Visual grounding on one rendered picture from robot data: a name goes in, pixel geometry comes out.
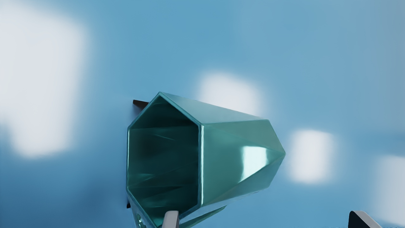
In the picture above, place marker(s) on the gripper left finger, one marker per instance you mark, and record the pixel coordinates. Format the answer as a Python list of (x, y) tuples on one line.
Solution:
[(171, 220)]

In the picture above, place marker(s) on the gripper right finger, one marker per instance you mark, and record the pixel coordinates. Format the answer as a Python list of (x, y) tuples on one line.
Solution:
[(359, 220)]

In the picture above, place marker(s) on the teal faceted mug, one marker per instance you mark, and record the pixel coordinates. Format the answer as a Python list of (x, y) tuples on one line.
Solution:
[(227, 148)]

